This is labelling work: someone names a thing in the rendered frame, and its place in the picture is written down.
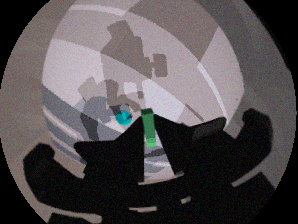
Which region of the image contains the green cylinder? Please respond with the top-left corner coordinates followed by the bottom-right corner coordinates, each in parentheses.
top-left (141, 108), bottom-right (157, 147)

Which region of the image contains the cyan circle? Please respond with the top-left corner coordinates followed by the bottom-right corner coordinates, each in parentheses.
top-left (116, 111), bottom-right (132, 125)

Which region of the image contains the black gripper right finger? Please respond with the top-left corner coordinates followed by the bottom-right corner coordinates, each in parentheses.
top-left (154, 115), bottom-right (226, 176)

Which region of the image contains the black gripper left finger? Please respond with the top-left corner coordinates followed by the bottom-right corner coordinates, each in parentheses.
top-left (73, 116), bottom-right (145, 183)

